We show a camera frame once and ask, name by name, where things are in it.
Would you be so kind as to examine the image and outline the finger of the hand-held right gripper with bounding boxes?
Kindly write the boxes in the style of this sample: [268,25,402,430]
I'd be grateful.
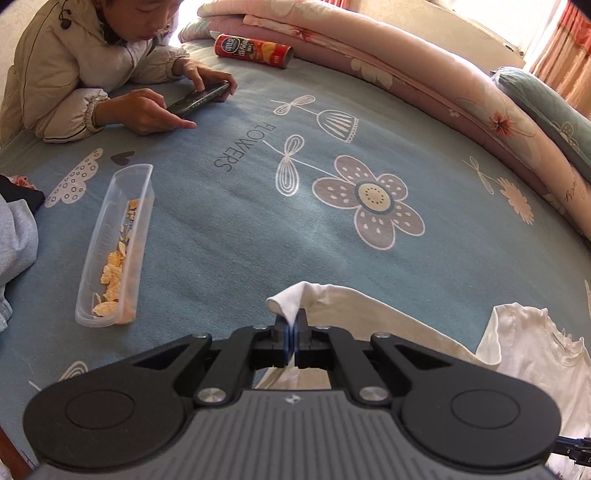
[555,434,591,464]

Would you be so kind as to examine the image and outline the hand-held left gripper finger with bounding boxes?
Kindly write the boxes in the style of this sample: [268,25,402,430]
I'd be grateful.
[131,312,295,407]
[294,309,457,404]

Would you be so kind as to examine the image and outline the white printed long-sleeve shirt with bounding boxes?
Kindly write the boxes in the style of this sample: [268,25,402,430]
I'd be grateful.
[256,281,591,480]

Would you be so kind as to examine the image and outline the blue floral bed sheet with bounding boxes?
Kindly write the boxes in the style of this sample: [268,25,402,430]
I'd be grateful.
[0,36,591,462]

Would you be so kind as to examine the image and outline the pile of potato chips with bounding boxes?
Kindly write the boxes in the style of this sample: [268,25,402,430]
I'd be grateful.
[92,198,140,319]

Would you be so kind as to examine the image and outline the clear plastic chips tray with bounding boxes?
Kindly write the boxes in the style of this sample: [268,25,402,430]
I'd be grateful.
[75,164,154,328]

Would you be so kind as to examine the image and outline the person's grey trousers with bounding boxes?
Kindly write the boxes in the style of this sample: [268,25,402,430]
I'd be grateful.
[0,198,40,333]

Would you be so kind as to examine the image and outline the red chips can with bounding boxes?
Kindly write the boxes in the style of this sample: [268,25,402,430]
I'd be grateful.
[213,34,295,70]

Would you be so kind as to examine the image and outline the pink floral folded quilt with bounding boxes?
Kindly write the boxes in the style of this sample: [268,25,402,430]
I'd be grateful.
[178,0,591,241]

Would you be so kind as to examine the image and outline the teal floral pillow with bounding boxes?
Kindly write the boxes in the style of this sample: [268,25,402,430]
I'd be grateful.
[492,66,591,171]

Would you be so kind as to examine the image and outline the red striped curtain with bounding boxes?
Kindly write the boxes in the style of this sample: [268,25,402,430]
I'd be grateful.
[529,2,591,107]

